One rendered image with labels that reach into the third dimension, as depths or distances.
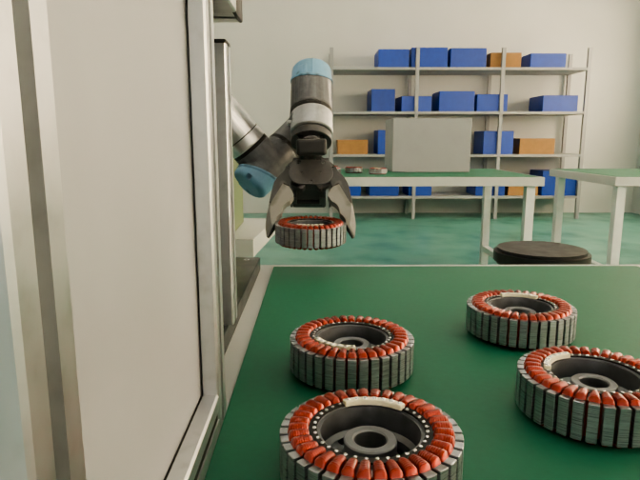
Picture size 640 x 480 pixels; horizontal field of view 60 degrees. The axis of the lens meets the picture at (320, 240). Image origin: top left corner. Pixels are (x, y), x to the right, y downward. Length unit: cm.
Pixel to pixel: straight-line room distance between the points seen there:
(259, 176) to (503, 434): 70
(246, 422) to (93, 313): 24
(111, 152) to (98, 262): 5
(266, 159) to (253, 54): 637
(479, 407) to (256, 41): 705
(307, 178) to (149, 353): 65
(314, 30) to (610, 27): 369
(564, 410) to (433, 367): 15
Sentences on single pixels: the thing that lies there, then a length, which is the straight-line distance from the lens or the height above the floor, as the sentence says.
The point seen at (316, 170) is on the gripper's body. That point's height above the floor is 91.
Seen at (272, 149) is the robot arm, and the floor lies 94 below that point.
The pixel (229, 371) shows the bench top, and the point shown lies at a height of 75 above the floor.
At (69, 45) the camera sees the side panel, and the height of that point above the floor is 99.
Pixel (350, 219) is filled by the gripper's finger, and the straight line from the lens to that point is 88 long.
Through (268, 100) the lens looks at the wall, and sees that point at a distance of 731.
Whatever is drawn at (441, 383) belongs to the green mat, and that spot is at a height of 75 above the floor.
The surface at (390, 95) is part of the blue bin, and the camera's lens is 679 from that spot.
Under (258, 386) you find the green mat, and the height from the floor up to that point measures 75.
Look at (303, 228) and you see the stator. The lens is 82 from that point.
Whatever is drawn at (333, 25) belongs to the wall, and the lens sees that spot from 740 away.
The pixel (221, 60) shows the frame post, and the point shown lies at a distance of 56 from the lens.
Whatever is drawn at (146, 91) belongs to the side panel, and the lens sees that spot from 29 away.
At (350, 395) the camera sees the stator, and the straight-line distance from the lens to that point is 40.
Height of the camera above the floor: 96
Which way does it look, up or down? 10 degrees down
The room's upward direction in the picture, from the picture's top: straight up
